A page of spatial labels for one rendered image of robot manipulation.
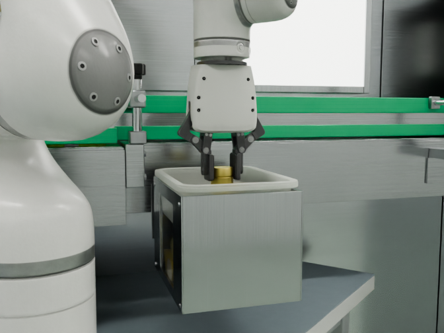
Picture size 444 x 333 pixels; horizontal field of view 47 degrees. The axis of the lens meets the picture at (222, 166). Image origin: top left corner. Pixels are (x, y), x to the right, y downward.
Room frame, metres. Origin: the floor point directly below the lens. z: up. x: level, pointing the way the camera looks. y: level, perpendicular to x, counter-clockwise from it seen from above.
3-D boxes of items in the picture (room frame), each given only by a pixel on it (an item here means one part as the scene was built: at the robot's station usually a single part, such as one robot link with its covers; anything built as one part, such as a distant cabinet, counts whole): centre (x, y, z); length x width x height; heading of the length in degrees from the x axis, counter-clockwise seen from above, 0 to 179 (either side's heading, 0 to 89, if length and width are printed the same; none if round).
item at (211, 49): (0.77, 0.00, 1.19); 0.09 x 0.08 x 0.03; 107
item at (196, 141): (0.76, 0.03, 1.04); 0.03 x 0.03 x 0.07; 17
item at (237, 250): (0.79, 0.01, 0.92); 0.27 x 0.17 x 0.15; 17
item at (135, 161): (0.85, 0.15, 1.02); 0.09 x 0.04 x 0.07; 17
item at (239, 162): (0.78, -0.03, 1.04); 0.03 x 0.03 x 0.07; 17
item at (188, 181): (0.77, 0.00, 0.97); 0.22 x 0.17 x 0.09; 17
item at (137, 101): (0.83, 0.14, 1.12); 0.17 x 0.03 x 0.12; 17
